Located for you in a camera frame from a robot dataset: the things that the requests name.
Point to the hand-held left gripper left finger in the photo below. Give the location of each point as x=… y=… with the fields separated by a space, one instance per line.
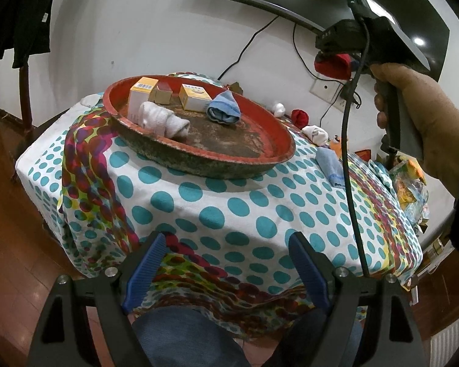
x=145 y=267

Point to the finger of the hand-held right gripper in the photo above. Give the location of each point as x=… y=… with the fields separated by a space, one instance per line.
x=336 y=38

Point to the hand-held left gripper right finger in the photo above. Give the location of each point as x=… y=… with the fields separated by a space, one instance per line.
x=310 y=271

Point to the large red sock roll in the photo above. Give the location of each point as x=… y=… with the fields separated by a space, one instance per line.
x=332 y=65

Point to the blue sock roll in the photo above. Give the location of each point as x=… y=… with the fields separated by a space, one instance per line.
x=223 y=107

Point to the round red tray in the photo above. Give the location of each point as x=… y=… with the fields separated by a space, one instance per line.
x=229 y=141

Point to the white sock roll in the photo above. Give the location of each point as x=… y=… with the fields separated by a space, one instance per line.
x=160 y=118

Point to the tall yellow white box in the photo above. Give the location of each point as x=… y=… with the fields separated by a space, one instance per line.
x=139 y=99

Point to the small beige box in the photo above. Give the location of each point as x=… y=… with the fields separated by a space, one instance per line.
x=162 y=94

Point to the person's right hand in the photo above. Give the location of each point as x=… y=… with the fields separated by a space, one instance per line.
x=436 y=122

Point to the person's left leg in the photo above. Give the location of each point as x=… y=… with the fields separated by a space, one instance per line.
x=183 y=340

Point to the polka dot tablecloth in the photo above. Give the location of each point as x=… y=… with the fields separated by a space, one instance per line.
x=214 y=214

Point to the small red sock roll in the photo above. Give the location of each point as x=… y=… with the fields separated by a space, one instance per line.
x=300 y=117

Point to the small white sock ball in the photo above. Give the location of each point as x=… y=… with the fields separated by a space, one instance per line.
x=279 y=108

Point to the white sock bundle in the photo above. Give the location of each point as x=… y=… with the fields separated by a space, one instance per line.
x=315 y=133

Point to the orange plush toy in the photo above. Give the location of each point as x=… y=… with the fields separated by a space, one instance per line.
x=336 y=143

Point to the folded blue towel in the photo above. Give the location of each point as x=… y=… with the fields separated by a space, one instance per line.
x=331 y=166

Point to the brown paper scrap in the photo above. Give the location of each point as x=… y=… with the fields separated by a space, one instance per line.
x=235 y=88

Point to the blue patterned cloth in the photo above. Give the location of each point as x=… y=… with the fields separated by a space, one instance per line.
x=380 y=170

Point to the clear bag of snacks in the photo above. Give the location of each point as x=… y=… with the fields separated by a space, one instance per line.
x=409 y=187

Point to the white radiator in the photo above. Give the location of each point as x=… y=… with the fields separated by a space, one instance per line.
x=455 y=344

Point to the white cloth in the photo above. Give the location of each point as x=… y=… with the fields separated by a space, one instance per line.
x=91 y=100

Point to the wooden coat stand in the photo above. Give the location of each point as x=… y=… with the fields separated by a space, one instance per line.
x=25 y=99

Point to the dark hanging garment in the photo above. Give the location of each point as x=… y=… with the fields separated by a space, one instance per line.
x=26 y=11

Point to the white wall outlet plate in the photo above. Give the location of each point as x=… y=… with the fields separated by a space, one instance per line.
x=323 y=90

